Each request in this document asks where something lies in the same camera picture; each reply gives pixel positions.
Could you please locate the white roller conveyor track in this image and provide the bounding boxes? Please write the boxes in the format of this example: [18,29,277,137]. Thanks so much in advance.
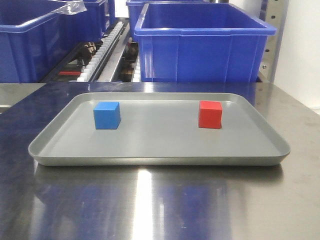
[76,21,125,83]

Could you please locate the blue bin rear centre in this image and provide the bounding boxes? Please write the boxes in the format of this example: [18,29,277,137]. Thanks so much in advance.
[126,0,210,43]

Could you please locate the blue cube block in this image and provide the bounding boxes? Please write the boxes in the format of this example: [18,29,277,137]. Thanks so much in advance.
[93,101,121,130]

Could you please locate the grey metal tray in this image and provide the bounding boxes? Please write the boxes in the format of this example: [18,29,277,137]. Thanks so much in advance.
[28,92,291,166]

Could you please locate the large blue bin right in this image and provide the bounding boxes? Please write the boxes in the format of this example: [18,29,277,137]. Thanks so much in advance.
[134,2,277,83]

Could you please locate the grey perforated shelf post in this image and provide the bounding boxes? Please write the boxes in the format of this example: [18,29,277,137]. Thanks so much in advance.
[258,0,289,83]

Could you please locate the clear plastic sheet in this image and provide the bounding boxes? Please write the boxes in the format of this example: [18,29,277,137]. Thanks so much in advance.
[52,0,87,16]

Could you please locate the blue bin rear left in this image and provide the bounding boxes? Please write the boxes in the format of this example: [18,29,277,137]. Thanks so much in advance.
[81,0,106,42]

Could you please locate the large blue bin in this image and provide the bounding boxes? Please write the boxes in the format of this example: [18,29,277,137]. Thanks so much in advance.
[134,2,277,83]
[0,0,86,84]

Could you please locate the red cube block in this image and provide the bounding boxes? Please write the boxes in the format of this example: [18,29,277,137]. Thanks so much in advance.
[198,100,223,129]

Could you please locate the large blue bin left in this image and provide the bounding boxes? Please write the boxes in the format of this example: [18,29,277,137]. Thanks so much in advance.
[0,0,86,84]

